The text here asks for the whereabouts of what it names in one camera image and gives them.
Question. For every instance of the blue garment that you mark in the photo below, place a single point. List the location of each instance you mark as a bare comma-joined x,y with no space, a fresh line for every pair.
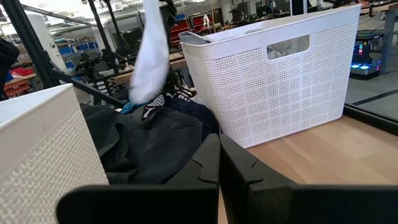
129,108

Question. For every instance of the black machine with coloured lights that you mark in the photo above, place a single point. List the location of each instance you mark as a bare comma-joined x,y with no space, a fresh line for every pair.
363,62

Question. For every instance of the dark navy garment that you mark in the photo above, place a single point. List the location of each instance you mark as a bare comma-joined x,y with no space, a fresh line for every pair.
196,115

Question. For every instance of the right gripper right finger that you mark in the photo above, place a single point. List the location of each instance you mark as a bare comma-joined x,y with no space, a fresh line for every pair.
295,205

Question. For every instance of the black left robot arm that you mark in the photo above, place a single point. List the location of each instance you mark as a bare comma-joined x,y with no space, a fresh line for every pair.
169,12

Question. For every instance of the black white logo waistband garment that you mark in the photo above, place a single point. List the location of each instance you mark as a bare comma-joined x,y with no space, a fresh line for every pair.
152,110

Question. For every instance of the wooden table with grey legs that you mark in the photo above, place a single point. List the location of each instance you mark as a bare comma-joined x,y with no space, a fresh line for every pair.
390,31

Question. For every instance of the background wooden table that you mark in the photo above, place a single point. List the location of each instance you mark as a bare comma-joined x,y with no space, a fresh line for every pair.
177,63

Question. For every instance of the blue storage bins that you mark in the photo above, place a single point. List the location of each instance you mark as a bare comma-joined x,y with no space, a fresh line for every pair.
81,48

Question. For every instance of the white perforated plastic basket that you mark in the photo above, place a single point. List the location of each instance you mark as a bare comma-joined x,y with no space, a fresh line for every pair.
40,149
264,99

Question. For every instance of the black printed hoodie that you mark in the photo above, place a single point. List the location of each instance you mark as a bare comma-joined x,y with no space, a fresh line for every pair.
149,146

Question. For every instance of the background black robot arm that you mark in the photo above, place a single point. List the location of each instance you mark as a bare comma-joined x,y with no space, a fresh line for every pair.
88,68

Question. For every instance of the white cylindrical machine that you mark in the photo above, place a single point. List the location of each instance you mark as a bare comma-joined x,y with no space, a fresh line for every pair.
46,40

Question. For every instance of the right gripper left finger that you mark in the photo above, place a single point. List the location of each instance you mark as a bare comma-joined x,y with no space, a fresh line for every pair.
149,205

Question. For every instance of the red storage bins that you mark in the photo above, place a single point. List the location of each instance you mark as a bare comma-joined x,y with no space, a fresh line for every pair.
186,26

